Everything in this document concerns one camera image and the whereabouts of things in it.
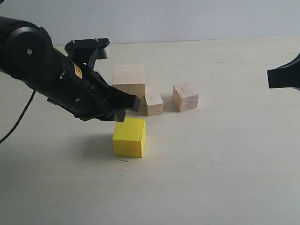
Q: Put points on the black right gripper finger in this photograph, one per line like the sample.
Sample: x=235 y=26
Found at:
x=285 y=76

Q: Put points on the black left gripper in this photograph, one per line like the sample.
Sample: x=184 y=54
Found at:
x=73 y=85

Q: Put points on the large wooden cube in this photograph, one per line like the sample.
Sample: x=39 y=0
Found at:
x=130 y=79

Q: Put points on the yellow cube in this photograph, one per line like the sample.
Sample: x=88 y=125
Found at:
x=129 y=138

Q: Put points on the small wooden cube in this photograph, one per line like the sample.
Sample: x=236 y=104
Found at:
x=154 y=104

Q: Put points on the medium wooden cube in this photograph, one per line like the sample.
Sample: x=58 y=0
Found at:
x=185 y=96

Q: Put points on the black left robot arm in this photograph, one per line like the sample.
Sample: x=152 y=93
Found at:
x=26 y=50

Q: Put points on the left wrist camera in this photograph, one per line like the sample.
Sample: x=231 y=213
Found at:
x=87 y=51

